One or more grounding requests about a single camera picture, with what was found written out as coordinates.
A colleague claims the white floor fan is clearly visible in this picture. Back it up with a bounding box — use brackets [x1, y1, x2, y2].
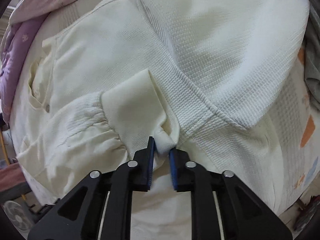
[3, 200, 33, 233]

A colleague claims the yellow curved pole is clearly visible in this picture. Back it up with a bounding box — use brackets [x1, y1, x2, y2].
[0, 129, 11, 166]

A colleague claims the grey cloth on bed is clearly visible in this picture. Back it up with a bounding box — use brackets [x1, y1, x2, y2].
[304, 7, 320, 109]

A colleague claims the white patterned bed sheet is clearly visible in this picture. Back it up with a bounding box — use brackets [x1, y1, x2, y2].
[0, 0, 318, 215]

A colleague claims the pink bedside cloth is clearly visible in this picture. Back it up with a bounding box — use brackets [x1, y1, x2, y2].
[1, 163, 31, 201]

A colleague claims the white knit sweater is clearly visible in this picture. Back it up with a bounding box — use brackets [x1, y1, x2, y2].
[10, 0, 311, 240]

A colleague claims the purple floral quilt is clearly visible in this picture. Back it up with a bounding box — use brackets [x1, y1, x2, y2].
[1, 0, 77, 123]

